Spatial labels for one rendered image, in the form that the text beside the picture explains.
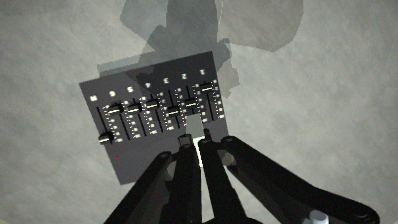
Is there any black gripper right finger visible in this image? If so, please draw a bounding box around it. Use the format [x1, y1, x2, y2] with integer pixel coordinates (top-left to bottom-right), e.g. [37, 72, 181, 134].
[193, 113, 380, 224]

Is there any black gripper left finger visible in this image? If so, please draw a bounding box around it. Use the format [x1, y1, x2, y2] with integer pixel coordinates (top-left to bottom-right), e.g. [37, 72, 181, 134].
[104, 115, 202, 224]

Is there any dark grey lighting desk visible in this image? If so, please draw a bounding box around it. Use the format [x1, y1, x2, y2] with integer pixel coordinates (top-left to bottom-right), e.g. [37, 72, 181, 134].
[79, 51, 229, 185]

